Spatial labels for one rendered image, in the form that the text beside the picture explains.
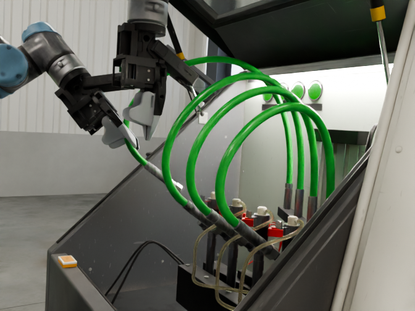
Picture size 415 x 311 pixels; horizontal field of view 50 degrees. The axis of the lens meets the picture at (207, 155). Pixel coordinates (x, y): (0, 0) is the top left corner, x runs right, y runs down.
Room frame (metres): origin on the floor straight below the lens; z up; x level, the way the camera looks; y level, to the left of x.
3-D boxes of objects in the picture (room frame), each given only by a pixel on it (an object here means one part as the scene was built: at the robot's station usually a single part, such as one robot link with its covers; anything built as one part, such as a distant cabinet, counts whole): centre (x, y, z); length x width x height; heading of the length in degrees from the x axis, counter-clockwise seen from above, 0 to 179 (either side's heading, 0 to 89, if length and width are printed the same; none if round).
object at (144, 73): (0.84, 0.13, 1.40); 0.09 x 0.08 x 0.12; 121
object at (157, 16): (0.84, 0.13, 1.48); 0.08 x 0.08 x 0.05
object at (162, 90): (0.83, 0.10, 1.34); 0.05 x 0.02 x 0.09; 31
